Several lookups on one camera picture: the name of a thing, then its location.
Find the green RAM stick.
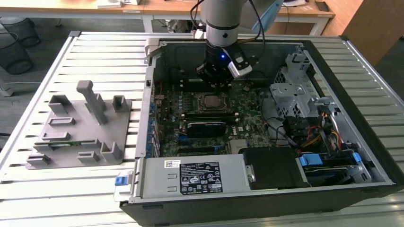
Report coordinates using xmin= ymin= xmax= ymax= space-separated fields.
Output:
xmin=34 ymin=140 xmax=98 ymax=146

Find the black open PC case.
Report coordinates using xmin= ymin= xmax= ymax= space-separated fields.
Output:
xmin=114 ymin=37 xmax=404 ymax=227

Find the wooden desk white frame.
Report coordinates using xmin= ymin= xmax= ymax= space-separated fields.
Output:
xmin=0 ymin=0 xmax=336 ymax=36

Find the wooden cabinet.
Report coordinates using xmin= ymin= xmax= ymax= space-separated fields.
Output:
xmin=322 ymin=0 xmax=404 ymax=67

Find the silver chipset heat sink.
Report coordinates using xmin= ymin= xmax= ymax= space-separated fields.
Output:
xmin=230 ymin=139 xmax=250 ymax=155

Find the gray parts rack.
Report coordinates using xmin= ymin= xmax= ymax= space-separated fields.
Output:
xmin=24 ymin=80 xmax=134 ymax=171

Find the coloured power wire bundle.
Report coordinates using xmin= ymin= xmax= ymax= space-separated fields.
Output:
xmin=299 ymin=112 xmax=344 ymax=152

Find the green motherboard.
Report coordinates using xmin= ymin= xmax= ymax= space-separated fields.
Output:
xmin=151 ymin=80 xmax=276 ymax=158

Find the black expansion slot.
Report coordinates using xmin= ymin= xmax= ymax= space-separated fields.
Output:
xmin=179 ymin=146 xmax=220 ymax=154

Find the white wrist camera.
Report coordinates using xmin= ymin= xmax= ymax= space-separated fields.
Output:
xmin=226 ymin=50 xmax=254 ymax=78

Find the black graphics card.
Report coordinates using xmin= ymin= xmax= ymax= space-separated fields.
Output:
xmin=186 ymin=121 xmax=227 ymax=138

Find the black mesh waste bin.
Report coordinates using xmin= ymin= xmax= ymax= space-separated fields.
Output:
xmin=0 ymin=17 xmax=42 ymax=47
xmin=0 ymin=32 xmax=35 ymax=75

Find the white box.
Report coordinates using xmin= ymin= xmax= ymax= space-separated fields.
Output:
xmin=96 ymin=0 xmax=123 ymax=9

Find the black RAM slot bank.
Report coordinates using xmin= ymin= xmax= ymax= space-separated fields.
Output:
xmin=182 ymin=79 xmax=235 ymax=93
xmin=186 ymin=112 xmax=238 ymax=124

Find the CPU socket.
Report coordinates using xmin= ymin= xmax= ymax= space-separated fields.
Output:
xmin=196 ymin=92 xmax=230 ymax=112

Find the metal socket cover frame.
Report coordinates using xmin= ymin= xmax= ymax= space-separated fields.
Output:
xmin=198 ymin=92 xmax=228 ymax=112

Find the silver metal drive cage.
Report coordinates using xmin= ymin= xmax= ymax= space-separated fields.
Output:
xmin=270 ymin=53 xmax=320 ymax=119

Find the silver CPU chip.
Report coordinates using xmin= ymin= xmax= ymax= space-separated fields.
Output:
xmin=203 ymin=95 xmax=223 ymax=107

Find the black plastic shroud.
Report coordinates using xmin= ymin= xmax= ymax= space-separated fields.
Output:
xmin=238 ymin=146 xmax=312 ymax=191

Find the gray labelled power supply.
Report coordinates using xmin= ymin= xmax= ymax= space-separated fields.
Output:
xmin=139 ymin=155 xmax=255 ymax=198

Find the blue disk carrier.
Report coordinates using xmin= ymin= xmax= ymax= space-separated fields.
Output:
xmin=298 ymin=153 xmax=324 ymax=168

